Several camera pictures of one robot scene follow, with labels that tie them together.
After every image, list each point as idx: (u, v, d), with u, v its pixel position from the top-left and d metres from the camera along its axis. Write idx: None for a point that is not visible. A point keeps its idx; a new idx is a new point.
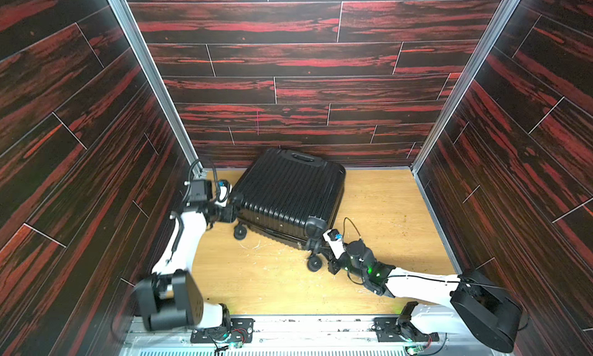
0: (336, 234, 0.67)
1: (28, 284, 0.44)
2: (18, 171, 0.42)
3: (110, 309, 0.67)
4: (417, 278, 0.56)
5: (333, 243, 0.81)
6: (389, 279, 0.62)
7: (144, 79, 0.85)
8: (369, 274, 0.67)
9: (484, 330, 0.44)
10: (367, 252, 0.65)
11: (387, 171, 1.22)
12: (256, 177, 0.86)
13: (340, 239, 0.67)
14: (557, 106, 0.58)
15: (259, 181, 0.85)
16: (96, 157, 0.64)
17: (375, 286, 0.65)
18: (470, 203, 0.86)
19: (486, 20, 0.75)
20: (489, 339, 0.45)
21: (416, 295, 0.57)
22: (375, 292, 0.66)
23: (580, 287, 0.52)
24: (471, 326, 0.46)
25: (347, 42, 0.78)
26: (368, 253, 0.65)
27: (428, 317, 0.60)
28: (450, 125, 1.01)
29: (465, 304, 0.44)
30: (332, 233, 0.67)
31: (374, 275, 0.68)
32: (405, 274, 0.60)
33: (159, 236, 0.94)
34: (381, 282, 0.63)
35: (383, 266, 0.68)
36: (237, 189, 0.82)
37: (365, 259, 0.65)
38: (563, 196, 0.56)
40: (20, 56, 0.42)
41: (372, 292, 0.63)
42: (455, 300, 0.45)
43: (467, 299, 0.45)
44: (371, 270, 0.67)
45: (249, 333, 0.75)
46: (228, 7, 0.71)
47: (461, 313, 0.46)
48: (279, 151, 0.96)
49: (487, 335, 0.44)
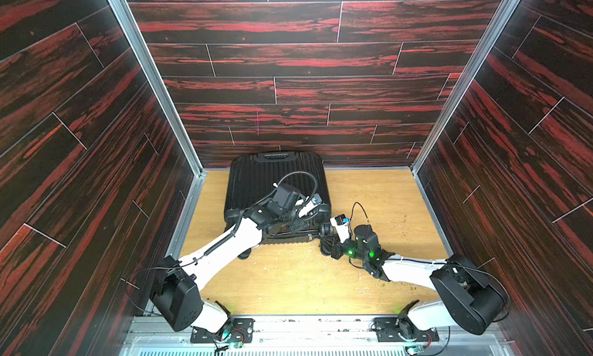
0: (343, 219, 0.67)
1: (28, 284, 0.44)
2: (18, 171, 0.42)
3: (110, 309, 0.67)
4: (407, 262, 0.60)
5: (340, 228, 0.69)
6: (385, 263, 0.65)
7: (144, 79, 0.85)
8: (370, 258, 0.71)
9: (458, 308, 0.46)
10: (372, 236, 0.69)
11: (387, 171, 1.22)
12: (242, 194, 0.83)
13: (346, 223, 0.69)
14: (557, 106, 0.58)
15: (247, 194, 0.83)
16: (96, 157, 0.64)
17: (373, 269, 0.69)
18: (470, 203, 0.86)
19: (486, 20, 0.75)
20: (462, 320, 0.46)
21: (409, 279, 0.59)
22: (372, 274, 0.69)
23: (580, 287, 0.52)
24: (448, 306, 0.48)
25: (346, 42, 0.78)
26: (374, 239, 0.68)
27: (423, 310, 0.60)
28: (450, 125, 1.01)
29: (443, 281, 0.47)
30: (340, 218, 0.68)
31: (374, 259, 0.73)
32: (398, 259, 0.64)
33: (159, 237, 0.94)
34: (377, 264, 0.67)
35: (384, 252, 0.73)
36: (231, 206, 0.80)
37: (370, 242, 0.68)
38: (562, 195, 0.57)
40: (20, 55, 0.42)
41: (370, 273, 0.71)
42: (435, 277, 0.48)
43: (447, 276, 0.47)
44: (372, 255, 0.71)
45: (250, 333, 0.75)
46: (228, 7, 0.71)
47: (438, 289, 0.48)
48: (251, 158, 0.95)
49: (460, 316, 0.46)
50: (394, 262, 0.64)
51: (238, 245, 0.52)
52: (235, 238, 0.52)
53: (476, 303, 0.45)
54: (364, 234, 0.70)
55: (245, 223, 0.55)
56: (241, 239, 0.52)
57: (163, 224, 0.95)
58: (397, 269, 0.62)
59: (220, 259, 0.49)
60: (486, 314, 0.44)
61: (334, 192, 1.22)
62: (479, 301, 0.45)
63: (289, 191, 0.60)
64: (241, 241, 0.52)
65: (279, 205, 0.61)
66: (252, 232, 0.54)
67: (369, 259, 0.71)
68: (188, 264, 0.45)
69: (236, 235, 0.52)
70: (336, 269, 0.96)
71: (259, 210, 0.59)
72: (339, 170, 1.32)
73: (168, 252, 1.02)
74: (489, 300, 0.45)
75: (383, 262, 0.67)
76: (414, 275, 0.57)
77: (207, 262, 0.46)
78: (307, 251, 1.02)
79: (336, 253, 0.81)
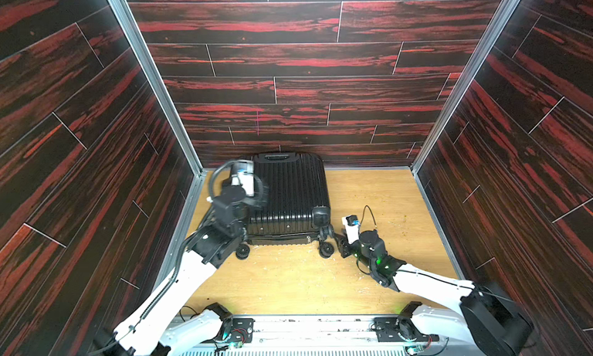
0: (354, 221, 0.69)
1: (28, 284, 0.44)
2: (18, 171, 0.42)
3: (110, 310, 0.67)
4: (426, 276, 0.56)
5: (350, 228, 0.86)
6: (398, 273, 0.62)
7: (144, 79, 0.85)
8: (377, 265, 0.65)
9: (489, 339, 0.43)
10: (381, 243, 0.65)
11: (387, 171, 1.22)
12: None
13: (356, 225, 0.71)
14: (557, 106, 0.58)
15: None
16: (96, 157, 0.64)
17: (381, 278, 0.65)
18: (470, 203, 0.86)
19: (486, 20, 0.75)
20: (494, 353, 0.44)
21: (423, 293, 0.56)
22: (381, 283, 0.66)
23: (580, 287, 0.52)
24: (476, 334, 0.45)
25: (346, 42, 0.78)
26: (381, 245, 0.64)
27: (431, 321, 0.59)
28: (450, 125, 1.01)
29: (472, 309, 0.43)
30: (350, 218, 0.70)
31: (383, 266, 0.68)
32: (416, 271, 0.59)
33: (159, 237, 0.94)
34: (390, 274, 0.63)
35: (393, 260, 0.68)
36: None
37: (377, 249, 0.64)
38: (562, 195, 0.57)
40: (20, 55, 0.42)
41: (378, 282, 0.67)
42: (465, 306, 0.44)
43: (477, 304, 0.44)
44: (380, 262, 0.67)
45: (250, 333, 0.75)
46: (228, 7, 0.71)
47: (465, 317, 0.45)
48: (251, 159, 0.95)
49: (487, 344, 0.44)
50: (413, 276, 0.59)
51: (183, 289, 0.44)
52: (178, 283, 0.44)
53: (505, 332, 0.42)
54: (371, 242, 0.66)
55: (188, 258, 0.47)
56: (187, 282, 0.44)
57: (163, 223, 0.95)
58: (416, 283, 0.57)
59: (161, 317, 0.42)
60: (513, 344, 0.42)
61: (334, 192, 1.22)
62: (509, 329, 0.43)
63: (226, 201, 0.47)
64: (187, 283, 0.44)
65: (224, 222, 0.48)
66: (198, 269, 0.45)
67: (376, 268, 0.68)
68: (124, 335, 0.39)
69: (178, 279, 0.44)
70: (336, 269, 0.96)
71: (204, 237, 0.49)
72: (339, 170, 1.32)
73: (168, 252, 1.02)
74: (512, 323, 0.44)
75: (395, 272, 0.63)
76: (433, 290, 0.53)
77: (148, 325, 0.40)
78: (307, 252, 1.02)
79: (343, 251, 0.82)
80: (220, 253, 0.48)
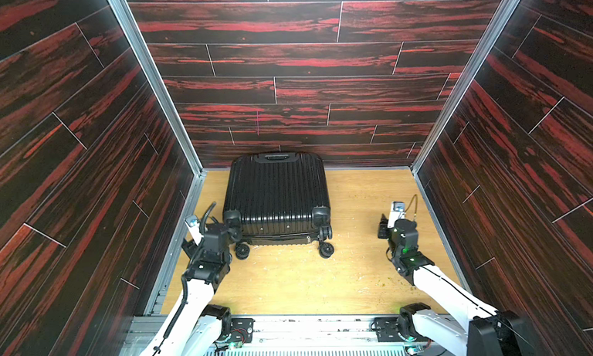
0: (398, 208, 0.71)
1: (28, 284, 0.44)
2: (18, 171, 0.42)
3: (110, 309, 0.67)
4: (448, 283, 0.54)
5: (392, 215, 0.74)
6: (421, 269, 0.61)
7: (144, 79, 0.85)
8: (403, 254, 0.67)
9: None
10: (414, 235, 0.63)
11: (387, 171, 1.22)
12: (242, 193, 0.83)
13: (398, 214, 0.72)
14: (557, 106, 0.58)
15: (246, 194, 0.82)
16: (96, 157, 0.64)
17: (401, 266, 0.65)
18: (470, 203, 0.86)
19: (486, 20, 0.75)
20: None
21: (439, 298, 0.54)
22: (401, 272, 0.65)
23: (580, 287, 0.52)
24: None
25: (346, 42, 0.78)
26: (414, 236, 0.63)
27: (433, 326, 0.58)
28: (450, 125, 1.01)
29: (481, 330, 0.42)
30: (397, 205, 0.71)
31: (408, 257, 0.68)
32: (440, 276, 0.57)
33: (159, 237, 0.94)
34: (411, 266, 0.62)
35: (419, 257, 0.66)
36: (230, 207, 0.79)
37: (408, 238, 0.64)
38: (562, 195, 0.57)
40: (20, 55, 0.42)
41: (398, 269, 0.66)
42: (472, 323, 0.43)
43: (488, 328, 0.42)
44: (406, 252, 0.66)
45: (250, 333, 0.75)
46: (228, 7, 0.71)
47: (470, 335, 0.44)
48: (251, 158, 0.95)
49: None
50: (435, 279, 0.57)
51: (195, 310, 0.51)
52: (189, 304, 0.51)
53: None
54: (403, 228, 0.65)
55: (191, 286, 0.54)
56: (195, 302, 0.52)
57: (163, 223, 0.95)
58: (435, 286, 0.55)
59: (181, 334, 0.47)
60: None
61: (334, 192, 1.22)
62: None
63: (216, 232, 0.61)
64: (197, 303, 0.52)
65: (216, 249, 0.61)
66: (203, 289, 0.54)
67: (401, 255, 0.67)
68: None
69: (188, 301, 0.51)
70: (336, 269, 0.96)
71: (199, 266, 0.59)
72: (339, 170, 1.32)
73: (168, 252, 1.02)
74: None
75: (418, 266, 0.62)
76: (448, 300, 0.51)
77: (171, 343, 0.44)
78: (307, 252, 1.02)
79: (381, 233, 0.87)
80: (217, 278, 0.59)
